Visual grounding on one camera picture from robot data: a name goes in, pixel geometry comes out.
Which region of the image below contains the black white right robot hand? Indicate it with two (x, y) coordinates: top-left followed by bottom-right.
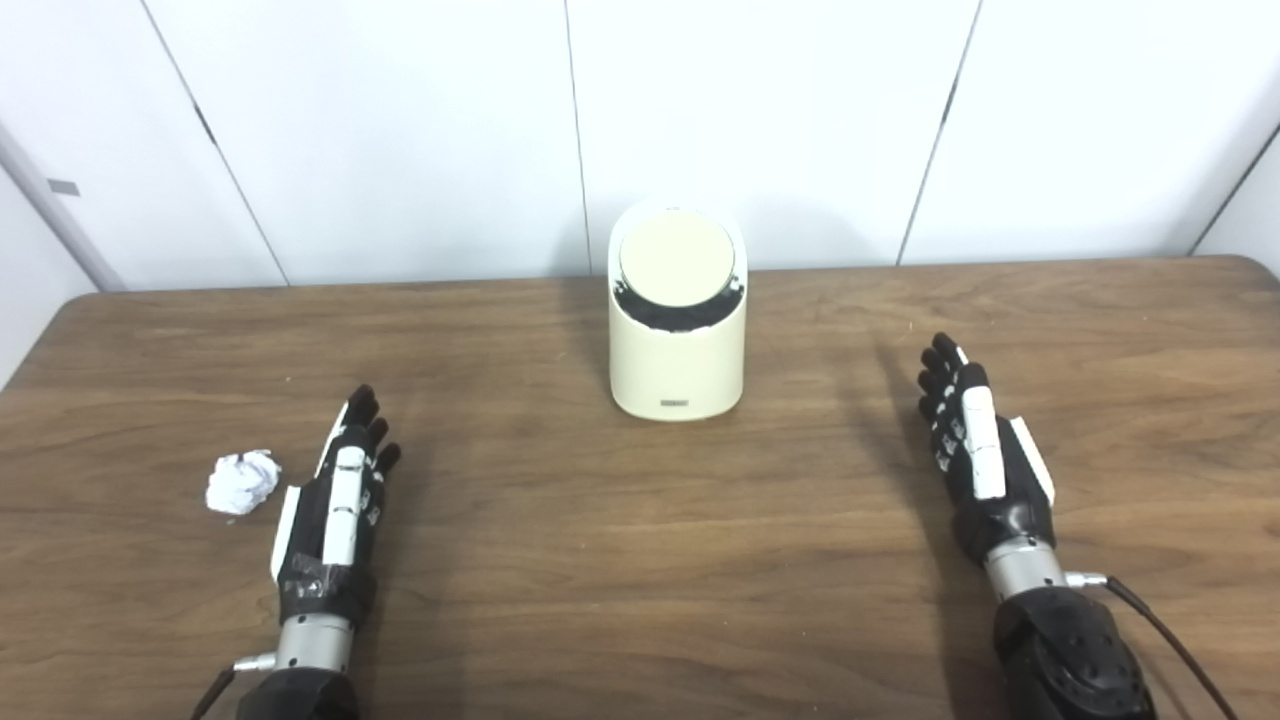
(918, 333), (1057, 566)

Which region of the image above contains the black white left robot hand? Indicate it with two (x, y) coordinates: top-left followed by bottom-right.
(270, 385), (403, 626)

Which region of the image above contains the white paper ball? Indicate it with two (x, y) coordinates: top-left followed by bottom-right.
(205, 450), (282, 516)

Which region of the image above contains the round cream bin lid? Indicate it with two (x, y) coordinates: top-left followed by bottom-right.
(618, 208), (739, 308)

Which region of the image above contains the cream-colored bin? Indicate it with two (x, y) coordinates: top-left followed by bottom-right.
(608, 198), (749, 422)

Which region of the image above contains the black bin liner bag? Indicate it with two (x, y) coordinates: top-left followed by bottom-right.
(612, 278), (746, 332)

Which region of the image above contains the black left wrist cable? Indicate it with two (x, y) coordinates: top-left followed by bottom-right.
(190, 655), (276, 720)

